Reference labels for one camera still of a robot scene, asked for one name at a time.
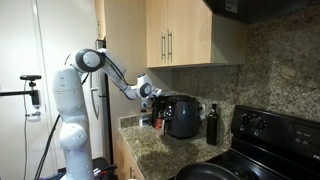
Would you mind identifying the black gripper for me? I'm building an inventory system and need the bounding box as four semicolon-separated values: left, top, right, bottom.
150;95;170;118

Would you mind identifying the black air fryer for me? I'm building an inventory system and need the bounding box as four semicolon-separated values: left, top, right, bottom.
162;94;203;140

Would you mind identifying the clear salt bottle black cap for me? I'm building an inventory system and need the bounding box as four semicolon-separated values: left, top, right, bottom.
139;109;151;129

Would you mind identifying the dark glass bottle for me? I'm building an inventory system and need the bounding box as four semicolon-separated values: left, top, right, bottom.
206;103;221;146

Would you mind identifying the stainless steel refrigerator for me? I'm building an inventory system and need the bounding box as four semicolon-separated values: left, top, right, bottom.
89;39;113;165

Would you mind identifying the light wood lower cabinet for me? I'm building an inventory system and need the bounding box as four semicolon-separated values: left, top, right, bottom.
113;131;146;180

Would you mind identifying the black frying pan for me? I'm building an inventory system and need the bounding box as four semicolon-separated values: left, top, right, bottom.
174;162;242;180

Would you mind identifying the light wood upper cabinet door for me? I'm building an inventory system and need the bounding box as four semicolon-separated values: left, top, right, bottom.
145;0;169;69
167;0;214;67

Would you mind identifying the black electric stove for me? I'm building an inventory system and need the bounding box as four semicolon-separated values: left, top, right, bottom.
207;104;320;180

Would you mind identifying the range hood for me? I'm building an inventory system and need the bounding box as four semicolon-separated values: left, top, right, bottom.
203;0;320;25

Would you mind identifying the metal cabinet door handle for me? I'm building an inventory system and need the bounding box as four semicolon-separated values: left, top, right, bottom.
167;29;173;63
160;31;167;61

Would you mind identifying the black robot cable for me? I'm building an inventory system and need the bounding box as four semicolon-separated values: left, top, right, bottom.
34;113;62;180

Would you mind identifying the black camera on stand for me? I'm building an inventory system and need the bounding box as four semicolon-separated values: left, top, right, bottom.
0;74;43;110

